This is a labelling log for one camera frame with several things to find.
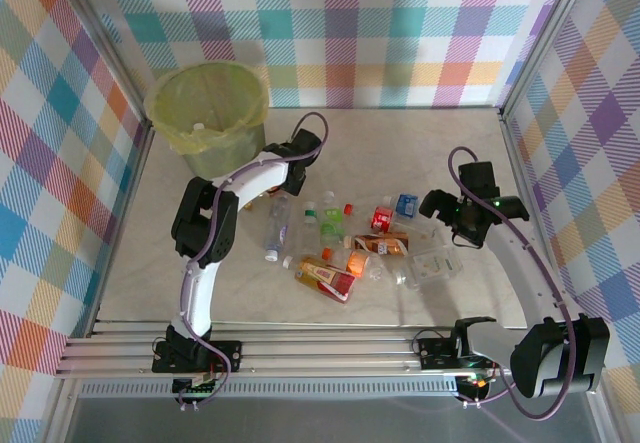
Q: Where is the red label cola bottle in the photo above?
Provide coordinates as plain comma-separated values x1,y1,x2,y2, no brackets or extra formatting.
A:
343,202,435,244

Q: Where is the green label bottle white cap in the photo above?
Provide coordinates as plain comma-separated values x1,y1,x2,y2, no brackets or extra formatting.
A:
318,190,346,244

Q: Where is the purple label water bottle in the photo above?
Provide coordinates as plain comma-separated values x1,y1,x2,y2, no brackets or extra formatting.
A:
263,196,293,263

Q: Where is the yellow plastic bin liner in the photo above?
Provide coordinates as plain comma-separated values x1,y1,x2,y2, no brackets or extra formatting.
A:
143,61,271,157

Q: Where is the pale orange label bottle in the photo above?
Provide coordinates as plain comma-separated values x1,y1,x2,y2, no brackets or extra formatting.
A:
322,246,386,282

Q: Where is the red and yellow carton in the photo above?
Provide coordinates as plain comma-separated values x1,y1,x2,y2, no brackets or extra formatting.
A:
282,255,357,305

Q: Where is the blue label water bottle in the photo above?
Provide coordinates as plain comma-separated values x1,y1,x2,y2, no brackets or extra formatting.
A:
382,192,426,220

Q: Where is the clear square bottle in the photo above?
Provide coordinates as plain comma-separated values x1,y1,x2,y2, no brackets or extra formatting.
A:
394,245,465,292

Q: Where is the brown coffee drink bottle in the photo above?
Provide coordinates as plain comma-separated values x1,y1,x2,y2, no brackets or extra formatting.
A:
343,231,411,258

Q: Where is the clear bottle green neck band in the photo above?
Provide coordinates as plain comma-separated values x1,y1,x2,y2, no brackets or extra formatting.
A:
293,201,321,265

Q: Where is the orange connector circuit board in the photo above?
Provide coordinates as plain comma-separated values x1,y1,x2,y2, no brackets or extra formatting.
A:
457,372,496,404

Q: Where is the grey metal shelf panel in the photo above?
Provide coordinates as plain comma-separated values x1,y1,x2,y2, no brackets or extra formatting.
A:
42,377,621,443

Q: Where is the green terminal circuit board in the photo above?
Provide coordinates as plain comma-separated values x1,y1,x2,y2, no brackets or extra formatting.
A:
172,375,221,409

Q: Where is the aluminium frame side rail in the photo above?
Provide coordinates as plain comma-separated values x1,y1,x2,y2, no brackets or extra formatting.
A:
90,127,154,325
499,110,576,320

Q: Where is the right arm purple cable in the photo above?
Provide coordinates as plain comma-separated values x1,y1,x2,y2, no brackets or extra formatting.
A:
447,146,574,422

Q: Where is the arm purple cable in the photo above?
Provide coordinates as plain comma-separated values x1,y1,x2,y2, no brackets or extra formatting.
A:
447,146,574,422
177,111,330,409

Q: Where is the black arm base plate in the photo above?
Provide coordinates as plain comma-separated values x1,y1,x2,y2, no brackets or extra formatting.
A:
417,335,511,372
152,340,244,375

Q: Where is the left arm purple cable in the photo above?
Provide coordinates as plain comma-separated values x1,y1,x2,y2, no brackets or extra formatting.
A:
177,111,330,409

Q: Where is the aluminium mounting rail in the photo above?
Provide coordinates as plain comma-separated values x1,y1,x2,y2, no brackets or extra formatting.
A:
53,322,609,382

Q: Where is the aluminium frame post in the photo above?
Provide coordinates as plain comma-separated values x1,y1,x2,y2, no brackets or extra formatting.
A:
49,0,156,137
499,0,589,117

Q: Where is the slotted grey cable duct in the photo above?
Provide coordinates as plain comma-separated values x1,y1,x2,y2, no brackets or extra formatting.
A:
74,381,464,400

